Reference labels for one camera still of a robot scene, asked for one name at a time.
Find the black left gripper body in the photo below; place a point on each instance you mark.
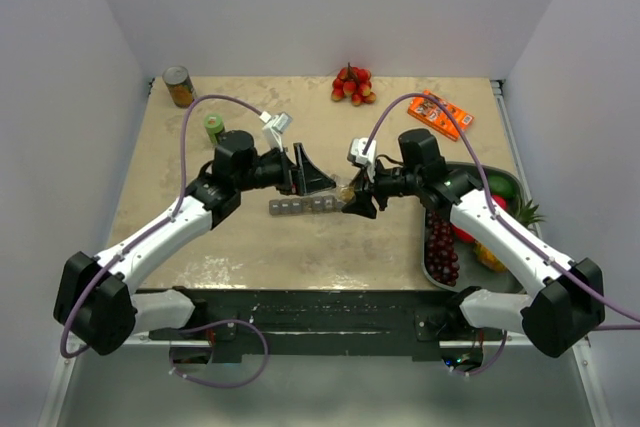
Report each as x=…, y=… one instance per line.
x=274, y=172

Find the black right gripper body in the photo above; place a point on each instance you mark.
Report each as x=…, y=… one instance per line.
x=398, y=183

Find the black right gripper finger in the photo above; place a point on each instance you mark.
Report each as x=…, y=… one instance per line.
x=361, y=205
x=361, y=182

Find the grey weekly pill organizer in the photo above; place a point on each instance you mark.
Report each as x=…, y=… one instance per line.
x=296, y=206

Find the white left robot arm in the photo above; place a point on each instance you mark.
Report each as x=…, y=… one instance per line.
x=98, y=299

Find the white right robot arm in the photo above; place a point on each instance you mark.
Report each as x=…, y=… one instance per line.
x=461, y=199

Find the green cylindrical container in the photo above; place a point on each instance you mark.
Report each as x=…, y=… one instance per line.
x=214, y=127

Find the orange cardboard box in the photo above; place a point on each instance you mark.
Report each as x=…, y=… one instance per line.
x=428, y=112

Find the dark red grape bunch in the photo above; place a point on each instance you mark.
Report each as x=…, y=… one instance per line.
x=441, y=260

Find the green avocado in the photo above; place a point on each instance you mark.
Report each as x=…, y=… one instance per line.
x=502, y=186

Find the bunch of red lychee fruits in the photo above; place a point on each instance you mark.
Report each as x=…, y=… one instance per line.
x=354, y=84

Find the grey fruit tray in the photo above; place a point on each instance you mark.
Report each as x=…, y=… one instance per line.
x=471, y=271

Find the pineapple toy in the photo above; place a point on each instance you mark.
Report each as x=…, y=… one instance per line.
x=525, y=214

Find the tin can with dark label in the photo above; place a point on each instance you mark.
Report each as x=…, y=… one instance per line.
x=179, y=85

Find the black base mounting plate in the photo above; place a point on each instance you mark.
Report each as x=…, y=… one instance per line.
x=401, y=323

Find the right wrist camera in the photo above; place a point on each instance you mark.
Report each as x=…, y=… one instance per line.
x=362, y=154

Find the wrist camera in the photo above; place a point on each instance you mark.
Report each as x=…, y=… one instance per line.
x=362, y=154
x=274, y=127

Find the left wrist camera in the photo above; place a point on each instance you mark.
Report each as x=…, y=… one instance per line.
x=274, y=127

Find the aluminium frame rail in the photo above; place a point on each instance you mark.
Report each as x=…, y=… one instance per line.
x=515, y=147

